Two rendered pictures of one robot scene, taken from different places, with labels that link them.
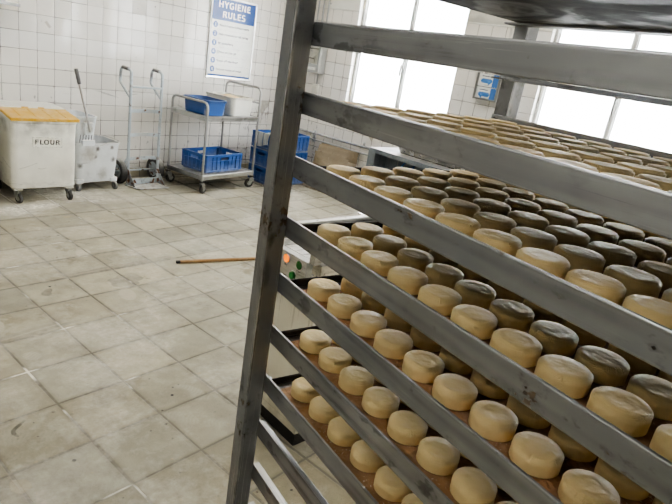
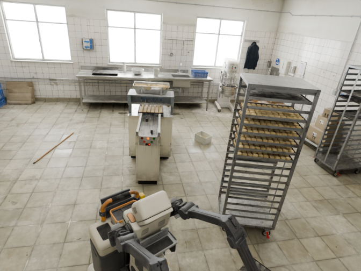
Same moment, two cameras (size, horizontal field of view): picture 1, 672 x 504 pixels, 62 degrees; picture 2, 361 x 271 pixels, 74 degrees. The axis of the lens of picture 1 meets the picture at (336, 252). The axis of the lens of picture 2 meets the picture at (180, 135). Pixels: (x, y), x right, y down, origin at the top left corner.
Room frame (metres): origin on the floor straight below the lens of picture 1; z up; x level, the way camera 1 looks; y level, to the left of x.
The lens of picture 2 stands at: (-0.12, 2.14, 2.30)
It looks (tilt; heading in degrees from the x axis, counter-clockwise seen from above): 26 degrees down; 309
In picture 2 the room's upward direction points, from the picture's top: 5 degrees clockwise
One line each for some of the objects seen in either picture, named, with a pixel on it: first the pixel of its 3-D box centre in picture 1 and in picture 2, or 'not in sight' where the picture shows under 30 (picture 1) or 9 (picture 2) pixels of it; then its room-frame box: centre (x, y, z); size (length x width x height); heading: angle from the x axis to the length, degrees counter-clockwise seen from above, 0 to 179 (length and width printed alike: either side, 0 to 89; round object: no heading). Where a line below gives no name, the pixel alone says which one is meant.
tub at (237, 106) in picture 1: (229, 104); not in sight; (6.30, 1.44, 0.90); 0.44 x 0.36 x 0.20; 61
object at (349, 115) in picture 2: not in sight; (356, 115); (0.06, -2.70, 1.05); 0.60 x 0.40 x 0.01; 55
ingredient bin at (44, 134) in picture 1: (33, 151); not in sight; (4.75, 2.75, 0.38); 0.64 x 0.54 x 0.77; 50
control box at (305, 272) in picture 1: (288, 267); (147, 140); (2.04, 0.17, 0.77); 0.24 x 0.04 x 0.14; 45
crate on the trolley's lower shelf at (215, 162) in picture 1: (212, 159); not in sight; (6.15, 1.53, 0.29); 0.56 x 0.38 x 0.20; 150
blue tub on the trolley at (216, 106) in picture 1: (204, 105); not in sight; (5.97, 1.61, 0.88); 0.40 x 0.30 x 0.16; 56
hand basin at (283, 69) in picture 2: not in sight; (269, 77); (2.45, -4.88, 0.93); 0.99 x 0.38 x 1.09; 142
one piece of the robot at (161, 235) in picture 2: not in sight; (154, 247); (0.66, 1.35, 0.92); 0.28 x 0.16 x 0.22; 79
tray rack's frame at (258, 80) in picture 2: not in sight; (257, 158); (0.69, -0.26, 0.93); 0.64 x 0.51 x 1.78; 37
